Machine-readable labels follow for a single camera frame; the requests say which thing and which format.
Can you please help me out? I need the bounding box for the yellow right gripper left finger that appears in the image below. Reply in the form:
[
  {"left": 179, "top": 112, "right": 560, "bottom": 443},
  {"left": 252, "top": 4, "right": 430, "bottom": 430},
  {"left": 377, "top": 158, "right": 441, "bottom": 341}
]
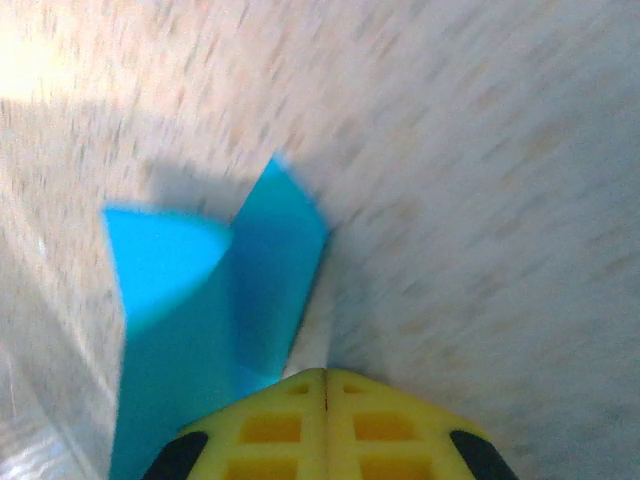
[{"left": 142, "top": 368, "right": 326, "bottom": 480}]

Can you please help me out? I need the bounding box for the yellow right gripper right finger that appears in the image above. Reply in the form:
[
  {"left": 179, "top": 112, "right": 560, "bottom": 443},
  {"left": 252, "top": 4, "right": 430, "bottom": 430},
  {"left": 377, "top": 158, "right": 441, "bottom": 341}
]
[{"left": 324, "top": 368, "right": 520, "bottom": 480}]

